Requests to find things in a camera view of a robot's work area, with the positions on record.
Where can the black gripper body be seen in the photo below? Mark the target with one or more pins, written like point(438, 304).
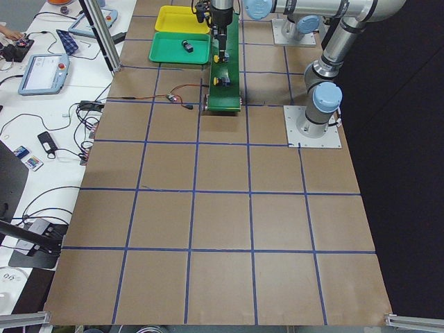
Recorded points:
point(222, 17)

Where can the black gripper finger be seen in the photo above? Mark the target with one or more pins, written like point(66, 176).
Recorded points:
point(222, 39)

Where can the yellow plastic tray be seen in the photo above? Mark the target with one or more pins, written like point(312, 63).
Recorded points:
point(179, 19)

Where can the green plastic tray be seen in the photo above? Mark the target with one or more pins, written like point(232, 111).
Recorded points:
point(166, 48)

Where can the green conveyor belt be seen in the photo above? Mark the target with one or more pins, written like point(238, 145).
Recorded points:
point(225, 99)

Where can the small green circuit board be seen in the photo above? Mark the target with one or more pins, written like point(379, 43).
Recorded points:
point(172, 98)

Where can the black power adapter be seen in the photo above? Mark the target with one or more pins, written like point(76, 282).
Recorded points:
point(119, 37)

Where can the black usb hub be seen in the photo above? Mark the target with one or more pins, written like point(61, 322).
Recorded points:
point(91, 106)

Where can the blue plaid cloth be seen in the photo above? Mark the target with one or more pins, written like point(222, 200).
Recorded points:
point(68, 42)

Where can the lower teach pendant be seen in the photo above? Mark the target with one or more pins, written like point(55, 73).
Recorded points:
point(44, 74)

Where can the black car key fob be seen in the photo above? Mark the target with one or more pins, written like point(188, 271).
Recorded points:
point(47, 142)

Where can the person at desk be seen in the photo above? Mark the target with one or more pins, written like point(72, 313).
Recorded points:
point(10, 34)

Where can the colourful small card box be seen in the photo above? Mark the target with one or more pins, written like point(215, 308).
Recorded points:
point(33, 163)

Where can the blue small card box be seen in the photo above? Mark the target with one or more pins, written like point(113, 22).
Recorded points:
point(21, 152)

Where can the black monitor stand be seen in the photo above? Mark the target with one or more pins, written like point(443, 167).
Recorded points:
point(38, 241)

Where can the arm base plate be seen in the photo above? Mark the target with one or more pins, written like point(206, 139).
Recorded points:
point(286, 33)
point(302, 133)

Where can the aluminium frame post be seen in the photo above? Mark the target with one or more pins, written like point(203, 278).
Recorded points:
point(95, 17)

